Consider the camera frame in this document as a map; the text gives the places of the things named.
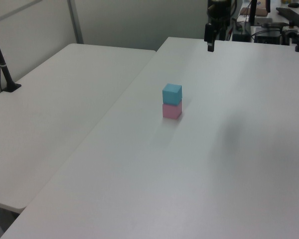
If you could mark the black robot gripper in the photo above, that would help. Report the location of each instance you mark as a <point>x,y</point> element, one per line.
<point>218,11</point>

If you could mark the grey partition frame post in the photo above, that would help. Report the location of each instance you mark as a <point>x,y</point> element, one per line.
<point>75,21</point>

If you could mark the black camera stand pole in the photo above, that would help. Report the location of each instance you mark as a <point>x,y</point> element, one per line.
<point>1,63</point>

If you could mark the thin black upright pole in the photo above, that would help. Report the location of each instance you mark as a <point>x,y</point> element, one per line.
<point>253,12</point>

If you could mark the pink cube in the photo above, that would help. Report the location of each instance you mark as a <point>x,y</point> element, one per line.
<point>171,110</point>

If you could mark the blue cube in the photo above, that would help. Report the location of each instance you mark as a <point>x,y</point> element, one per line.
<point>172,94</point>

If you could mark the black electronics box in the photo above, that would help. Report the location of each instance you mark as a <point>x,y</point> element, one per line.
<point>267,35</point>

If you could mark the black computer mouse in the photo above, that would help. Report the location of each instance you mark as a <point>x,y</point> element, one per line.
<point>293,5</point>

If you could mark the brown cardboard box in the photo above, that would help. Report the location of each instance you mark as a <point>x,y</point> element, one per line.
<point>260,7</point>

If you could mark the black keyboard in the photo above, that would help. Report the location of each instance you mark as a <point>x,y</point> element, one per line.
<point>291,15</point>

